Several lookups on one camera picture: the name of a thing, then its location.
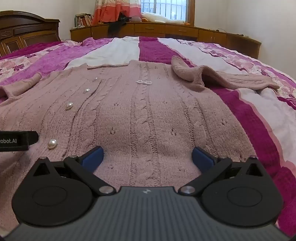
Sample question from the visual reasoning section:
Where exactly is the pink floral striped blanket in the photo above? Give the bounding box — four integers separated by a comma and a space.
0, 36, 296, 239

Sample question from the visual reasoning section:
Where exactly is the black cloth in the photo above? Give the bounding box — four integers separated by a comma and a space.
107, 13, 130, 33

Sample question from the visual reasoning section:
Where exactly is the long wooden cabinet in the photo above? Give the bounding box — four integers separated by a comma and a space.
70, 22, 262, 59

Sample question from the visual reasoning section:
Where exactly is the dark wooden headboard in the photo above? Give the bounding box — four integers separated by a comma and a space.
0, 10, 62, 58

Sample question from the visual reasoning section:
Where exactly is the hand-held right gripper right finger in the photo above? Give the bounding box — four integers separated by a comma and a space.
178, 146, 265, 195

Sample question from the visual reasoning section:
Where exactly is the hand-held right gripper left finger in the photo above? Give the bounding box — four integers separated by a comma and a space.
32, 146, 116, 195

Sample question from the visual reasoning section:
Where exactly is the white plush toy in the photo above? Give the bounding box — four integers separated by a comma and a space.
141, 12, 191, 25

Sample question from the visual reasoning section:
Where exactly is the pink knitted sweater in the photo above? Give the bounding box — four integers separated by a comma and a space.
0, 56, 280, 237

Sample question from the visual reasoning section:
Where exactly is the barred window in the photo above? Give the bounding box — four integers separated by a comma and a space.
141, 0, 190, 24

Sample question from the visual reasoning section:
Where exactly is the orange and white curtain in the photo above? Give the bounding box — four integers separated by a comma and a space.
92, 0, 142, 25

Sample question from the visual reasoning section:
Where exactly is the row of books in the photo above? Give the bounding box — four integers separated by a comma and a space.
74, 14, 94, 28

